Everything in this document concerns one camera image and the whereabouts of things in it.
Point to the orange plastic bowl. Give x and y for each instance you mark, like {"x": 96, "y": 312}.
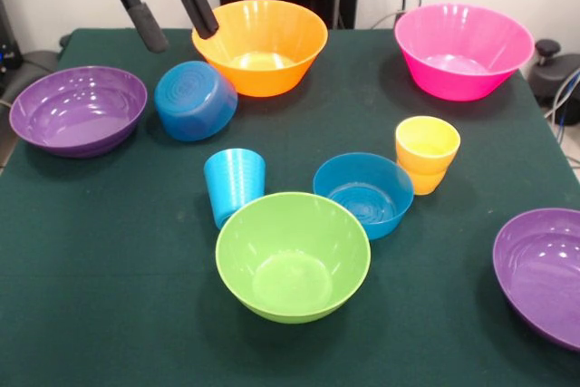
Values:
{"x": 258, "y": 38}

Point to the small blue plastic bowl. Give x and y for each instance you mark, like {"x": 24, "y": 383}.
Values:
{"x": 195, "y": 101}
{"x": 362, "y": 196}

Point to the blue plastic cup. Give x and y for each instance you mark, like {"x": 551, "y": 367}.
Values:
{"x": 231, "y": 183}

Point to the green plastic bowl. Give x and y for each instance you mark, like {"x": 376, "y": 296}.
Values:
{"x": 292, "y": 269}

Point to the pink plastic bowl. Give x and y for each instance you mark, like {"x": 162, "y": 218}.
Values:
{"x": 460, "y": 79}

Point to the purple plastic bowl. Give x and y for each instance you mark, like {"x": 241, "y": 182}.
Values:
{"x": 77, "y": 119}
{"x": 544, "y": 278}

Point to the small black table clamp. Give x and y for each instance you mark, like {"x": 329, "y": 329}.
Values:
{"x": 65, "y": 39}

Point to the grey rounded base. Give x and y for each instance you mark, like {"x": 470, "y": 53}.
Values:
{"x": 38, "y": 65}

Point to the black equipment box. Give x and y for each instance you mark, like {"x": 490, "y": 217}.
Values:
{"x": 8, "y": 51}

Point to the yellow plastic cup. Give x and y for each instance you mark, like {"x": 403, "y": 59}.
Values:
{"x": 426, "y": 165}

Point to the dark green tablecloth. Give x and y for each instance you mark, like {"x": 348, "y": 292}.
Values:
{"x": 136, "y": 314}

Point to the black clamp with knob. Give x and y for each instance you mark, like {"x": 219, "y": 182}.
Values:
{"x": 555, "y": 72}

